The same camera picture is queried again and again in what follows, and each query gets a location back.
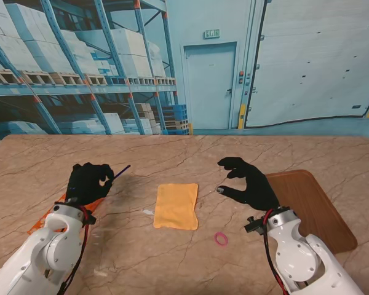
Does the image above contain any red black arm cable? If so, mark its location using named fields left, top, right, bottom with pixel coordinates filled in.
left=57, top=206, right=92, bottom=295
left=263, top=208, right=289, bottom=295

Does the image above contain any red black left arm cable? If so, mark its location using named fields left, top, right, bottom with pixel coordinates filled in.
left=57, top=206, right=92, bottom=295

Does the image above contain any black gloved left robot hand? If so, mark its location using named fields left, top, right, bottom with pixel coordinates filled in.
left=64, top=162, right=115, bottom=206

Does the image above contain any yellow cloth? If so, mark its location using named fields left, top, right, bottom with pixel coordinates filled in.
left=153, top=183, right=199, bottom=231

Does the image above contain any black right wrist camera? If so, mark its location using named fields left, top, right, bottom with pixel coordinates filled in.
left=244, top=216, right=267, bottom=236

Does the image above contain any orange test tube rack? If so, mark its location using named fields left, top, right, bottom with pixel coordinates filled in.
left=27, top=193, right=106, bottom=236

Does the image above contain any red black right arm cable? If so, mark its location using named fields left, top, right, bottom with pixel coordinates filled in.
left=263, top=208, right=289, bottom=295

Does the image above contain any blue glass rod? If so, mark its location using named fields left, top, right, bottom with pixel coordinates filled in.
left=106, top=164, right=132, bottom=187

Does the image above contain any brown wooden tray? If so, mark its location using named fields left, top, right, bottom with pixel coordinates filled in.
left=264, top=169, right=358, bottom=253

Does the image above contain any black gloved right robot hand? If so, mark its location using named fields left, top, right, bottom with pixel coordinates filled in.
left=217, top=156, right=280, bottom=213

